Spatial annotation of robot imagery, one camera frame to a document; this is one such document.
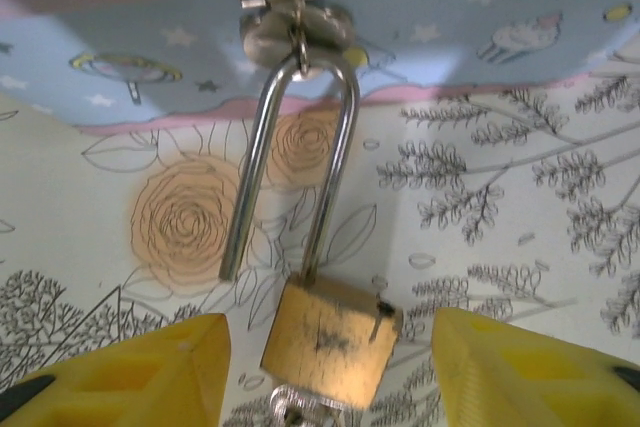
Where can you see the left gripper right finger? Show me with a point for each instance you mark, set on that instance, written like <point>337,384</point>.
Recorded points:
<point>525,382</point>

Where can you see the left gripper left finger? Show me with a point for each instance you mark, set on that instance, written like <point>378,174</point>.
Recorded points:
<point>125,382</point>

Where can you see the silver key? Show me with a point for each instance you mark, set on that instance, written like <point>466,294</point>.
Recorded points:
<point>300,404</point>

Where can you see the pastel cartoon tin box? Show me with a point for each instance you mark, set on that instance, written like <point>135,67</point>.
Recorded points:
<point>450,7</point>

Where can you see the floral table mat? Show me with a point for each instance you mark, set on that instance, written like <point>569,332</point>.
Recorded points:
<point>500,247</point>

